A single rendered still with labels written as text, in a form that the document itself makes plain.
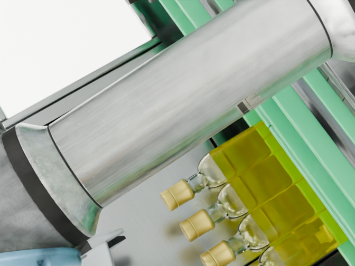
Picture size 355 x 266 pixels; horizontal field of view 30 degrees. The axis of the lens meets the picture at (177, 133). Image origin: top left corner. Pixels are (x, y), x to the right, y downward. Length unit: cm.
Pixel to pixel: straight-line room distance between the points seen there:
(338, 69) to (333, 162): 14
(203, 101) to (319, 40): 11
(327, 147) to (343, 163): 3
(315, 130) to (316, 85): 7
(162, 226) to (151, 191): 7
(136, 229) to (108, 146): 64
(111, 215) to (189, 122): 65
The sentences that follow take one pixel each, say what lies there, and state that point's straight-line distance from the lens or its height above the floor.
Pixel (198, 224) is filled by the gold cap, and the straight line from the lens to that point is 102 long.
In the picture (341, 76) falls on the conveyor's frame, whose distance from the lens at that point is 98.
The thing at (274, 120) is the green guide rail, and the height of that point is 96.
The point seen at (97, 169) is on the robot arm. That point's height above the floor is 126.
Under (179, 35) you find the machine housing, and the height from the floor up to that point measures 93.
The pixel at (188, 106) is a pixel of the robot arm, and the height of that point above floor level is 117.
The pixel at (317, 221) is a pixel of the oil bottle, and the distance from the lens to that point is 103.
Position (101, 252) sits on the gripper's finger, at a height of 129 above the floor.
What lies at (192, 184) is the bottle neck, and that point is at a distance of 103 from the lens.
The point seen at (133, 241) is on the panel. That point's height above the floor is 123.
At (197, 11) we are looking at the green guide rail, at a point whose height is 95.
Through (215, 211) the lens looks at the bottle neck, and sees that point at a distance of 103.
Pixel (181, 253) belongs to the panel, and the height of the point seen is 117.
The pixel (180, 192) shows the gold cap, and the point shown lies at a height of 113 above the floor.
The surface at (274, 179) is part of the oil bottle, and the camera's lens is 104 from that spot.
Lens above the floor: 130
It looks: 11 degrees down
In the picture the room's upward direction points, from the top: 121 degrees counter-clockwise
